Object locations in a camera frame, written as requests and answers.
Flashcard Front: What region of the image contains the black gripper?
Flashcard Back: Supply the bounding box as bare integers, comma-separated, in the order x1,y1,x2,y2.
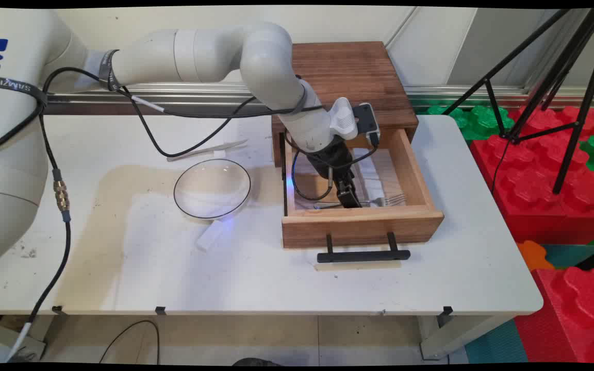
306,138,363,209

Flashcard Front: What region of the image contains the silver fork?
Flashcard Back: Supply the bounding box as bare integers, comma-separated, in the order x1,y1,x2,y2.
313,193,408,210

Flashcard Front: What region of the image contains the silver table knife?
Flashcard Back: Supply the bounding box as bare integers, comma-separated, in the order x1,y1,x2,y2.
167,139,249,162

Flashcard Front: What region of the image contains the long white cutlery rest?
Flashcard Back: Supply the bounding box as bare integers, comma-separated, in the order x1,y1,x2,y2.
353,148,388,208

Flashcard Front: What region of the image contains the light wooden drawer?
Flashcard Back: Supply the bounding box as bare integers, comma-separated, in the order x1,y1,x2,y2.
280,128,445,249

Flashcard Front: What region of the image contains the dark wooden cabinet box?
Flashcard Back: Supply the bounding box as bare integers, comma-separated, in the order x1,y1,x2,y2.
271,41,420,168

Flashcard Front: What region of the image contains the white plate with black rim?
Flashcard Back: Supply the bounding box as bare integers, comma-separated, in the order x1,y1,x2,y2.
173,158,252,221

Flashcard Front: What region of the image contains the white table leg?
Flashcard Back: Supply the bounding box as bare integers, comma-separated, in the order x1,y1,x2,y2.
417,314,505,361

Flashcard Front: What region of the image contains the large red foam block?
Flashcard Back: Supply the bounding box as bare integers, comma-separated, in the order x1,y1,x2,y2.
470,106,594,246

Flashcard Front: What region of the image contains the orange foam piece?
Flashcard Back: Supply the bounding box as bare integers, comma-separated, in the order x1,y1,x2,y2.
516,241,556,273

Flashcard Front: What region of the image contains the teal foam mat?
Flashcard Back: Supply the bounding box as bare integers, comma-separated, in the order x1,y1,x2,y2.
464,318,530,364

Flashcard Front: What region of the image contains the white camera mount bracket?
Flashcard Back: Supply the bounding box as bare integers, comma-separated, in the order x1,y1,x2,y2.
329,97,360,141

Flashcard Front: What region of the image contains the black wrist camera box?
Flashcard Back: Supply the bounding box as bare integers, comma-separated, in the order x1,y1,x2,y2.
353,103,381,146

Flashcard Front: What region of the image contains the black drawer handle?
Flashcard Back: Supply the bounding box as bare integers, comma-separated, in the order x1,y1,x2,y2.
317,232,411,264

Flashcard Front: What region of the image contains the aluminium wall rail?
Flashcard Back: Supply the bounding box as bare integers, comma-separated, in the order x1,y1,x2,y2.
44,82,594,116

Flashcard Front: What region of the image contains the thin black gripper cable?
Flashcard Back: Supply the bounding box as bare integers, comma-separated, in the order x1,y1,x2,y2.
42,67,380,203

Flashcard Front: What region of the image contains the black floor cable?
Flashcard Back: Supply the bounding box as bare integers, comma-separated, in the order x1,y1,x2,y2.
98,320,160,364

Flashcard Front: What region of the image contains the black camera tripod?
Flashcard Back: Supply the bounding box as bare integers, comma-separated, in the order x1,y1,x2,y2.
441,8,594,195

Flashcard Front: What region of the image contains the thick black cable brass connector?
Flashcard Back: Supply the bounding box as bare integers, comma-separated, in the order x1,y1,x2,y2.
0,95,72,361

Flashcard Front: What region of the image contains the black printed velcro strap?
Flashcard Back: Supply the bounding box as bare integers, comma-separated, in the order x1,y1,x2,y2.
0,76,48,107

